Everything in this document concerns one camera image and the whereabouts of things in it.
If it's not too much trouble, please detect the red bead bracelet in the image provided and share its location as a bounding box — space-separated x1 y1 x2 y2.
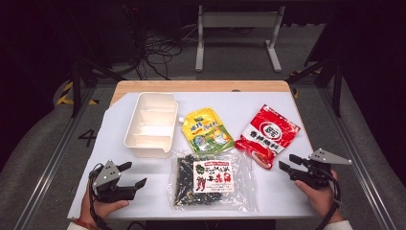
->
71 217 98 230

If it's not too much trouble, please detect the tangle of black floor cables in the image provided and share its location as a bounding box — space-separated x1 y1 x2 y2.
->
132 27 200 81

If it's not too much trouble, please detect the yellow spouted sauce pouch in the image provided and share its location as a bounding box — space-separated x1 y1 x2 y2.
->
177 106 236 155

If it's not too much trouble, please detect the clear bag of dried seaweed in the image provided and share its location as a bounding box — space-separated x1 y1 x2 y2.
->
166 149 259 213

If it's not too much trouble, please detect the person's right hand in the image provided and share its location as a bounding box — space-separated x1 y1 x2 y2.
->
293 171 345 224

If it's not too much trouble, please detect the person's left hand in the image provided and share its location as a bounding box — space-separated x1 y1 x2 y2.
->
79 186 130 227

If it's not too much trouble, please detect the black metal stand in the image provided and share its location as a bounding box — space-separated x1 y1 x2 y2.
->
67 56 128 118
284 56 345 118

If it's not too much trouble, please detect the white table mat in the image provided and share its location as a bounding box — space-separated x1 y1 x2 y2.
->
67 91 317 220

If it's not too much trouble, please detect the yellow black hazard tape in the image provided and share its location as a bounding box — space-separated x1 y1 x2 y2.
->
56 80 100 106

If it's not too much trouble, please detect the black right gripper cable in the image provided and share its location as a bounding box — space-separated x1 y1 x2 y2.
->
319 167 343 230

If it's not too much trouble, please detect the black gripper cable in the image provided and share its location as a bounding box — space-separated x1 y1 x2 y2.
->
319 167 343 230
87 163 113 230

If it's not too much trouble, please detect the red seasoning packet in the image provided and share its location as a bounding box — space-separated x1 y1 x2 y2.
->
235 103 302 171

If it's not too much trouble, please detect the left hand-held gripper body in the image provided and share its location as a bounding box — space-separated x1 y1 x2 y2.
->
90 159 137 204

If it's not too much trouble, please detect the white divided plastic container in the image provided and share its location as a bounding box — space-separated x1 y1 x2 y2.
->
124 92 179 159

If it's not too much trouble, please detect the aluminium rail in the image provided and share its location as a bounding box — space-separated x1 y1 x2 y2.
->
318 85 397 230
12 85 98 230

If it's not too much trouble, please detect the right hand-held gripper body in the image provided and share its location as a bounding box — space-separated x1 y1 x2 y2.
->
295 148 353 190

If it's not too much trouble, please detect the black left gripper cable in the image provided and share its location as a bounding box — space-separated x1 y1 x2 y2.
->
87 163 113 230

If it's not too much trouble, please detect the white metal desk frame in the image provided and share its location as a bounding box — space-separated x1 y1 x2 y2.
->
194 4 286 73

